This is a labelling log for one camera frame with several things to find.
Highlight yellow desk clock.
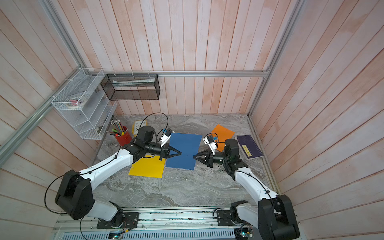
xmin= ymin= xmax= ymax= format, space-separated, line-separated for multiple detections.
xmin=132 ymin=120 xmax=148 ymax=137

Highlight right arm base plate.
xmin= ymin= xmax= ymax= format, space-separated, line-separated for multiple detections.
xmin=213 ymin=201 xmax=258 ymax=226

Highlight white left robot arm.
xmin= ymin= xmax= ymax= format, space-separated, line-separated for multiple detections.
xmin=55 ymin=126 xmax=181 ymax=228

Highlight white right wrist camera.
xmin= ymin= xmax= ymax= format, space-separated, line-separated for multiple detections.
xmin=204 ymin=133 xmax=218 ymax=155

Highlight orange paper document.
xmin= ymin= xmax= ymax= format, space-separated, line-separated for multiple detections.
xmin=211 ymin=125 xmax=235 ymax=152

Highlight blue paper document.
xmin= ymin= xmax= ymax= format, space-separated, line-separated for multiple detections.
xmin=166 ymin=133 xmax=202 ymax=171

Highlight red metal pencil cup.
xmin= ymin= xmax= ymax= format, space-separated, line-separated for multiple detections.
xmin=115 ymin=126 xmax=132 ymax=147

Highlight tape roll in shelf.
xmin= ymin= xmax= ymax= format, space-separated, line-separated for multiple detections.
xmin=65 ymin=96 xmax=87 ymax=109

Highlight aluminium front rail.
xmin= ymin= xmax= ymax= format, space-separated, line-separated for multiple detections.
xmin=52 ymin=206 xmax=301 ymax=233

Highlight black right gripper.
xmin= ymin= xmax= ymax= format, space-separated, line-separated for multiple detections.
xmin=195 ymin=149 xmax=231 ymax=170

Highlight yellow paper document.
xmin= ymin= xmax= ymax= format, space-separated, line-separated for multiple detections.
xmin=129 ymin=155 xmax=166 ymax=179

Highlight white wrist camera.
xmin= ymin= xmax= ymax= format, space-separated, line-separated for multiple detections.
xmin=160 ymin=128 xmax=173 ymax=147
xmin=204 ymin=133 xmax=218 ymax=155

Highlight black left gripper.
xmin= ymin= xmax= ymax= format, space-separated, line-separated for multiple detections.
xmin=145 ymin=141 xmax=182 ymax=161

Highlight dark purple book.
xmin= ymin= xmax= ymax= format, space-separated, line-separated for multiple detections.
xmin=237 ymin=135 xmax=264 ymax=159

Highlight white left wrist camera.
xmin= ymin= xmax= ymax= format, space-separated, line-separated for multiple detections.
xmin=160 ymin=128 xmax=173 ymax=147

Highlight black wire mesh basket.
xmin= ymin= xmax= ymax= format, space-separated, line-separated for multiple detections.
xmin=101 ymin=73 xmax=161 ymax=101

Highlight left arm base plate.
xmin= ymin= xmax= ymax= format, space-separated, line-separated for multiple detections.
xmin=97 ymin=212 xmax=140 ymax=230

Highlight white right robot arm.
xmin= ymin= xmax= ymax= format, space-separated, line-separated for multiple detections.
xmin=193 ymin=134 xmax=300 ymax=240

